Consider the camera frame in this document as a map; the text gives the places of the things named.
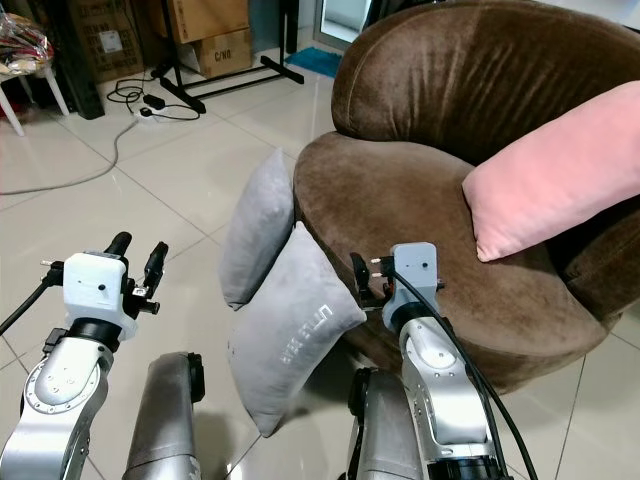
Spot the grey pillow with print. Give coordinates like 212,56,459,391
227,222,368,439

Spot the brown velvet round sofa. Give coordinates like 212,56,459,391
292,0,640,394

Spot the plain grey pillow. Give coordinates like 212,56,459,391
220,147,297,312

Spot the black metal floor stand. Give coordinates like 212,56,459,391
154,0,306,114

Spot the pink pillow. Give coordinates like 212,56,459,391
462,84,640,264

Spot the blue floor mat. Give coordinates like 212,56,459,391
284,46,344,80

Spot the silver left robot leg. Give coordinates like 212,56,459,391
122,351,207,480

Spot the silver robot leg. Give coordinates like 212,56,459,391
345,368,428,480
122,351,207,480

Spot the silver right robot leg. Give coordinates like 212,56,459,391
345,368,428,480

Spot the white plastic stool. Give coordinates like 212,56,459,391
0,60,72,138

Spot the black upright furniture panel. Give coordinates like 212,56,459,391
48,0,107,122

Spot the cardboard box with white label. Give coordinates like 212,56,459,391
74,0,139,84

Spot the cardboard box with C/NO print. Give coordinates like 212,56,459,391
194,29,255,80

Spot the clear plastic bag of goods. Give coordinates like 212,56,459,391
0,11,54,80

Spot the large plain cardboard box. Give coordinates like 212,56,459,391
169,0,252,44

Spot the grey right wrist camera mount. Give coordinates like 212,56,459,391
389,241,440,310

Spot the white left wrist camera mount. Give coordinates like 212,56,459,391
63,251,129,324

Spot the grey floor cable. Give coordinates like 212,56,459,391
0,114,144,197

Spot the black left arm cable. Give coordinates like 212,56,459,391
0,259,67,337

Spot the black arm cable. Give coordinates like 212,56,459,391
394,268,540,480
0,259,67,337

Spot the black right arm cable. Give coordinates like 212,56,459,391
394,268,540,480

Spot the black coiled power cable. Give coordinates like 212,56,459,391
108,77,203,122

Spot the glass door with frame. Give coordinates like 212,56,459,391
311,0,382,50

